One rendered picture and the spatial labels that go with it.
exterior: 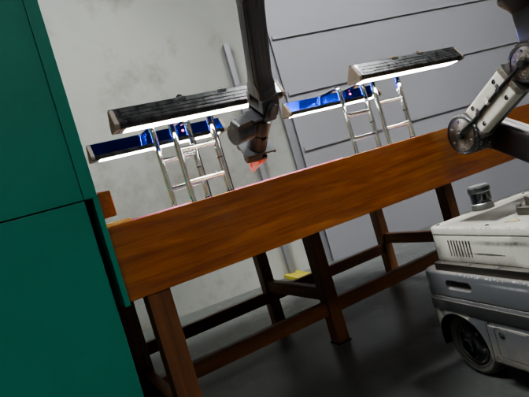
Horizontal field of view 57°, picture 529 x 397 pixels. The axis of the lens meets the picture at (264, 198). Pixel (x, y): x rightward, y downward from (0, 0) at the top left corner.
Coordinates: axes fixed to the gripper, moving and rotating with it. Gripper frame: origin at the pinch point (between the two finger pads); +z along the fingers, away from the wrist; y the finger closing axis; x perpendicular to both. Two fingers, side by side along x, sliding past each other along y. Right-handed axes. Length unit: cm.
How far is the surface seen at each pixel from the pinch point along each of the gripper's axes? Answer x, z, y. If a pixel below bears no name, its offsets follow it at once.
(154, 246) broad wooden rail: 18.8, -3.7, 38.6
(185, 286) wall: -87, 203, -22
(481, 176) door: -66, 170, -299
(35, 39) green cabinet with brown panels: -19, -40, 51
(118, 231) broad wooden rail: 14.3, -7.6, 45.9
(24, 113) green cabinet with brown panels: -7, -30, 58
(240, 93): -31.2, -4.1, -11.7
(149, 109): -31.8, -4.7, 20.9
